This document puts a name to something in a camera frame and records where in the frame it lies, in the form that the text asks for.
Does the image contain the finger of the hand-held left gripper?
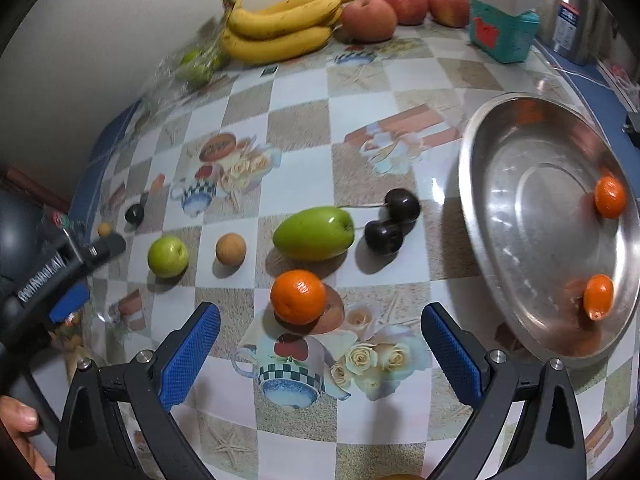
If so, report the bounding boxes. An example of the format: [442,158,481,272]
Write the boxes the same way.
[47,281,92,326]
[75,232,127,273]

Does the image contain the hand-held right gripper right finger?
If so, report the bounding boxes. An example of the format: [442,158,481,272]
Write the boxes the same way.
[421,302,587,480]

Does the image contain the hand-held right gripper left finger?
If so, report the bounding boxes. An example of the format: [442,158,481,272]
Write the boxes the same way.
[55,301,222,480]

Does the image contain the small green apple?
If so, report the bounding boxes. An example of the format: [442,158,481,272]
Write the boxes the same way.
[147,235,190,279]

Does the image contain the orange mandarin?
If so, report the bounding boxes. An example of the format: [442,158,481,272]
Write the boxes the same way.
[270,269,327,325]
[582,274,615,322]
[593,176,627,220]

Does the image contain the stainless steel bowl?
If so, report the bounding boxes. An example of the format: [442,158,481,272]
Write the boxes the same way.
[457,91,640,371]

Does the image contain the large green apple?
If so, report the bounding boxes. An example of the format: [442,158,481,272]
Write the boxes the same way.
[272,206,356,262]

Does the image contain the green fruits in plastic bag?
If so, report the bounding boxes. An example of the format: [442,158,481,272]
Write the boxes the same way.
[150,30,231,106]

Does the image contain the person's left hand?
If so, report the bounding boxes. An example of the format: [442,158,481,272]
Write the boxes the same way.
[0,395,56,480]

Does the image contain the yellow banana bunch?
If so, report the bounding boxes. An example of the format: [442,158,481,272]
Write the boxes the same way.
[220,0,364,66]

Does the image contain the black charger adapter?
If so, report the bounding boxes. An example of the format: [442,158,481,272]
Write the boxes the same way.
[621,112,640,147]

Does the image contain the teal plastic box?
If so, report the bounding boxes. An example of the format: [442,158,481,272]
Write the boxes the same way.
[468,0,542,65]

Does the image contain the pink plastic bag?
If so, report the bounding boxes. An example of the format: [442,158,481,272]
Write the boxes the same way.
[602,57,640,106]

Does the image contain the peach nearest bananas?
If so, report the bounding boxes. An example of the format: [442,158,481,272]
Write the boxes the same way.
[341,0,398,43]

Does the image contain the far red peach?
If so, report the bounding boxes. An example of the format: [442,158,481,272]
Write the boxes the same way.
[427,0,472,28]

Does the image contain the red apple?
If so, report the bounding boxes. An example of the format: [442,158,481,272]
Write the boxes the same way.
[379,0,430,27]

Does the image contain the stainless steel pot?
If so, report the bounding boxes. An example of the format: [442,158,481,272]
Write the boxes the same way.
[537,0,618,66]

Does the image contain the brown wooden rail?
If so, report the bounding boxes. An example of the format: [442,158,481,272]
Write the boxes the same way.
[0,162,71,211]

